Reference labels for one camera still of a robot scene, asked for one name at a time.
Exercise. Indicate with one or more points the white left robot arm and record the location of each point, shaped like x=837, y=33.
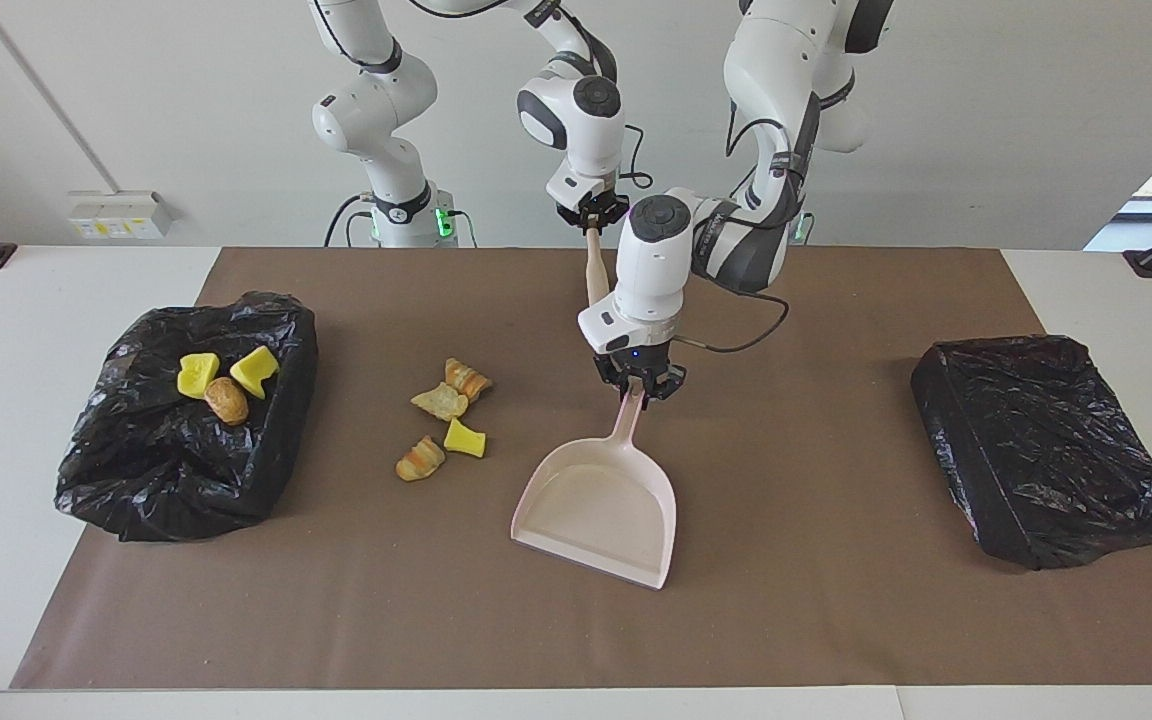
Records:
x=651, y=270

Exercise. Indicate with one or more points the brown bread roll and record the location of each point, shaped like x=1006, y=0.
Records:
x=226, y=402

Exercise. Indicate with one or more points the small yellow cheese wedge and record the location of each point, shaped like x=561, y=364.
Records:
x=464, y=438

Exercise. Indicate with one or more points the beige hand brush black bristles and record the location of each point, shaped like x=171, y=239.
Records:
x=596, y=270

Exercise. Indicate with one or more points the white wall outlet box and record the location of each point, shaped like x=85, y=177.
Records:
x=121, y=215

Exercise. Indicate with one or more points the brown paper table mat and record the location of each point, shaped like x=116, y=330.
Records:
x=836, y=600

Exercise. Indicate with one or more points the notched yellow cheese chunk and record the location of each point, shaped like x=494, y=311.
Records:
x=254, y=370

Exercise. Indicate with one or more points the pale pink plastic dustpan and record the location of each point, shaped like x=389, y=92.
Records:
x=596, y=510

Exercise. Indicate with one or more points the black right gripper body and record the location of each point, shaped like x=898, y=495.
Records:
x=591, y=210

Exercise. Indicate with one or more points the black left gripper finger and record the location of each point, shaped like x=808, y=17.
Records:
x=666, y=388
x=620, y=390

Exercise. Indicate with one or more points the open bin with black bag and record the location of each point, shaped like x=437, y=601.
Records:
x=156, y=470

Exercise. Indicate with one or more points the golden croissant piece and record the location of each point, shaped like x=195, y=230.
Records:
x=420, y=459

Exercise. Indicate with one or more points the box wrapped in black bag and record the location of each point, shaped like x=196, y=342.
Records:
x=1036, y=450

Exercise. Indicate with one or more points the rounded yellow cheese chunk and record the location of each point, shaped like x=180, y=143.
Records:
x=198, y=375

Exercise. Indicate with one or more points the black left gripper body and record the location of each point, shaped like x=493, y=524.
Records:
x=641, y=365

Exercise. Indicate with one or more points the striped orange croissant piece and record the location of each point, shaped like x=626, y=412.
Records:
x=466, y=379

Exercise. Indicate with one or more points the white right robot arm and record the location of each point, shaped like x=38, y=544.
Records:
x=586, y=150

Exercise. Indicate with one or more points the pale flaky pastry piece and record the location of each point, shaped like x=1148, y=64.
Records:
x=441, y=401

